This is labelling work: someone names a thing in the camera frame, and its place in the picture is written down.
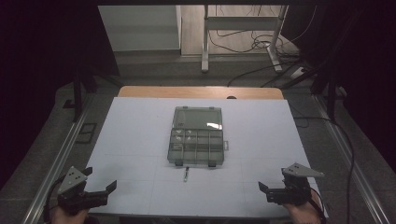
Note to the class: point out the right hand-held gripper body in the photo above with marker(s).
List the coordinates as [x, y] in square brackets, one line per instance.
[294, 191]

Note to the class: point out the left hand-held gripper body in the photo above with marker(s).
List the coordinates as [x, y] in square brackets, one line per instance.
[76, 196]

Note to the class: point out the clear grey plastic compartment box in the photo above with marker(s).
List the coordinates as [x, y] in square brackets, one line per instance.
[199, 149]

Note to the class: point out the small dark metal bit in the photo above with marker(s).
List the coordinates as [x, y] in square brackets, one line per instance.
[186, 174]

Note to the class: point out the person's left hand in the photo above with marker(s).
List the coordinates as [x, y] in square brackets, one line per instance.
[67, 218]

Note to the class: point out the person's right hand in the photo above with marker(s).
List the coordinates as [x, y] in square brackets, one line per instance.
[303, 214]

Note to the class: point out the white board mat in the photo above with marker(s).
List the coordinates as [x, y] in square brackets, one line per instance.
[255, 146]

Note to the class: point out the black metal stand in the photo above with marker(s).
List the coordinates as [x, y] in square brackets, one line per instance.
[77, 93]
[331, 93]

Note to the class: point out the white power strip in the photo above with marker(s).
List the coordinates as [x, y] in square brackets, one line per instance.
[298, 72]

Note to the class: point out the wooden table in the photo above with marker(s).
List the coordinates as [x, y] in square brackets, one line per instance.
[199, 92]

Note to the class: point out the white cabinet panel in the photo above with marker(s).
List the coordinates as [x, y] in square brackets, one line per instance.
[140, 28]

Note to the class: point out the aluminium rail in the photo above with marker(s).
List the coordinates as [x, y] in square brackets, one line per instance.
[351, 161]
[56, 171]

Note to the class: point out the white metal desk frame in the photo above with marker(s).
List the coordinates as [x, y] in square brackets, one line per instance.
[239, 23]

